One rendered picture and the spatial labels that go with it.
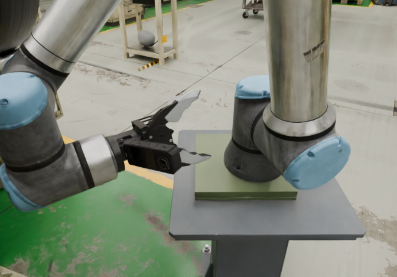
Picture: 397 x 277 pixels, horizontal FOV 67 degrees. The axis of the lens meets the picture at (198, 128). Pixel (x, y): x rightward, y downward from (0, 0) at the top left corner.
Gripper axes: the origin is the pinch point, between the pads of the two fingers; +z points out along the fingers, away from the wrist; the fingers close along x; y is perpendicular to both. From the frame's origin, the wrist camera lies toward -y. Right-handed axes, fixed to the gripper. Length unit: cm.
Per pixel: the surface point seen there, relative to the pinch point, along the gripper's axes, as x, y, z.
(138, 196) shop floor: 70, 98, -1
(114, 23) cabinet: -22, 508, 111
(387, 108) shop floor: 85, 94, 224
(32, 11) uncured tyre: -29, 54, -23
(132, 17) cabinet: -27, 532, 154
